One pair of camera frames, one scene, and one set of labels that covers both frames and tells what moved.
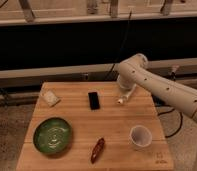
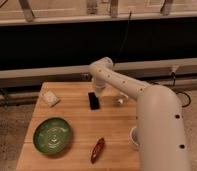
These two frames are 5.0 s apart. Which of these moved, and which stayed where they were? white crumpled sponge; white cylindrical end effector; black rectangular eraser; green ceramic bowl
Moved: white cylindrical end effector
Stayed: white crumpled sponge; black rectangular eraser; green ceramic bowl
